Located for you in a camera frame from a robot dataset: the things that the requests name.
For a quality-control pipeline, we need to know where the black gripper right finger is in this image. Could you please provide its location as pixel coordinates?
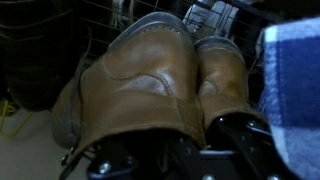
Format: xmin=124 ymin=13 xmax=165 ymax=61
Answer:
xmin=206 ymin=112 xmax=295 ymax=180

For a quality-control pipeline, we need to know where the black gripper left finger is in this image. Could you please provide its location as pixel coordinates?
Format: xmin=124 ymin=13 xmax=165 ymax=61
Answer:
xmin=86 ymin=133 xmax=202 ymax=180

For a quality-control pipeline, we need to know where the brown leather boot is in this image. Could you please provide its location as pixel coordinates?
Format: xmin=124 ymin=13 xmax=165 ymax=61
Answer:
xmin=193 ymin=34 xmax=265 ymax=135
xmin=50 ymin=11 xmax=207 ymax=162

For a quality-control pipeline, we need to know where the blue plaid shirt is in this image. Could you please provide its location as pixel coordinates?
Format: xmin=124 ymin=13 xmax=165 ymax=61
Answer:
xmin=257 ymin=16 xmax=320 ymax=180

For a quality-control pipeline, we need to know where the grey white sneaker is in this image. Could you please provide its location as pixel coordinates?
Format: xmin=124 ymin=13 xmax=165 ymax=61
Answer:
xmin=182 ymin=0 xmax=240 ymax=38

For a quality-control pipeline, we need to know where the black boot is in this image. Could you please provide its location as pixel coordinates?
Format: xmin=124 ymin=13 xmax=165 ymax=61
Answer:
xmin=0 ymin=0 xmax=83 ymax=113

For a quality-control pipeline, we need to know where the yellow wire object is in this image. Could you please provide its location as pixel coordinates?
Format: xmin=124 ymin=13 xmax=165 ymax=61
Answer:
xmin=0 ymin=99 xmax=33 ymax=138

